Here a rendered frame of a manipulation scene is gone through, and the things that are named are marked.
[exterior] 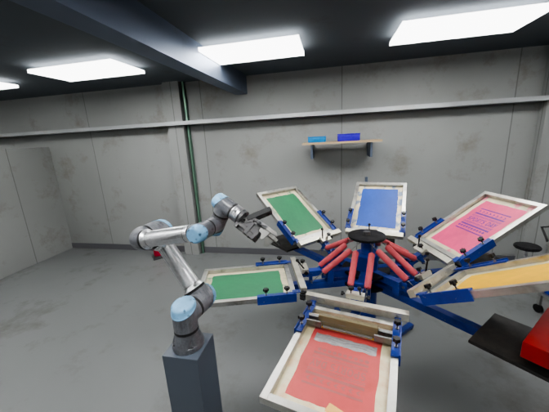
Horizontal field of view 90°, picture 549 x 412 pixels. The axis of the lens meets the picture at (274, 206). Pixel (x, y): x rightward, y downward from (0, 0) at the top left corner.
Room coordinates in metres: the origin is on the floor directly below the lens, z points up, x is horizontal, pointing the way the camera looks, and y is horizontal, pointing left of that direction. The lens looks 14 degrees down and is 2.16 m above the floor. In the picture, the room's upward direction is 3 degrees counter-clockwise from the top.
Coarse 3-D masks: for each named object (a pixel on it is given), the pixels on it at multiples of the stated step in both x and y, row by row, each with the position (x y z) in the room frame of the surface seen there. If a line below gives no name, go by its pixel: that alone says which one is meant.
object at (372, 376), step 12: (348, 336) 1.45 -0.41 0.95; (348, 348) 1.35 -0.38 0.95; (372, 360) 1.26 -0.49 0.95; (372, 372) 1.18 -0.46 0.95; (372, 384) 1.11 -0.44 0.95; (336, 396) 1.05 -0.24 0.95; (372, 396) 1.04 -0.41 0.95; (348, 408) 0.99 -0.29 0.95; (360, 408) 0.99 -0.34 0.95; (372, 408) 0.99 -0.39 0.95
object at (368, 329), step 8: (320, 320) 1.53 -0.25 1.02; (328, 320) 1.50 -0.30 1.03; (336, 320) 1.48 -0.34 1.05; (344, 320) 1.46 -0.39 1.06; (352, 320) 1.46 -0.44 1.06; (344, 328) 1.46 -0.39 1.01; (352, 328) 1.44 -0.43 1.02; (360, 328) 1.42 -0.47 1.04; (368, 328) 1.40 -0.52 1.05; (376, 328) 1.38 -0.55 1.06
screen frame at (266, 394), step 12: (312, 312) 1.67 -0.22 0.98; (324, 312) 1.67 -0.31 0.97; (336, 312) 1.64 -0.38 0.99; (348, 312) 1.64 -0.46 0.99; (372, 324) 1.54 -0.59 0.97; (384, 324) 1.50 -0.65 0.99; (300, 336) 1.44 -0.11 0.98; (288, 348) 1.34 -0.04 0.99; (288, 360) 1.28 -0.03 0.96; (396, 360) 1.21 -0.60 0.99; (276, 372) 1.18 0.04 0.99; (396, 372) 1.14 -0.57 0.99; (276, 384) 1.13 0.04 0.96; (396, 384) 1.07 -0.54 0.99; (264, 396) 1.04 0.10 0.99; (276, 396) 1.04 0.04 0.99; (396, 396) 1.01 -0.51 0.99; (276, 408) 1.01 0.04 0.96; (288, 408) 0.98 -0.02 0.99; (300, 408) 0.98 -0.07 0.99
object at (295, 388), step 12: (312, 336) 1.47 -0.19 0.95; (336, 336) 1.46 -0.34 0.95; (312, 348) 1.37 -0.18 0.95; (336, 348) 1.36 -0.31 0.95; (300, 360) 1.28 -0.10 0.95; (300, 372) 1.21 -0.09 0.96; (288, 384) 1.13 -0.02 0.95; (300, 384) 1.13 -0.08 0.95; (300, 396) 1.06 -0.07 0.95; (312, 396) 1.06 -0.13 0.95; (324, 396) 1.06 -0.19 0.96
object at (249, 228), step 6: (240, 216) 1.14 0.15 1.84; (240, 222) 1.14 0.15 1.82; (246, 222) 1.14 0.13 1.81; (252, 222) 1.12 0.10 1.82; (240, 228) 1.14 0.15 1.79; (246, 228) 1.11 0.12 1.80; (252, 228) 1.11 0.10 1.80; (258, 228) 1.10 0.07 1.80; (246, 234) 1.09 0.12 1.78; (252, 234) 1.09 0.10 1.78; (258, 234) 1.12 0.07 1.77; (252, 240) 1.11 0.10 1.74
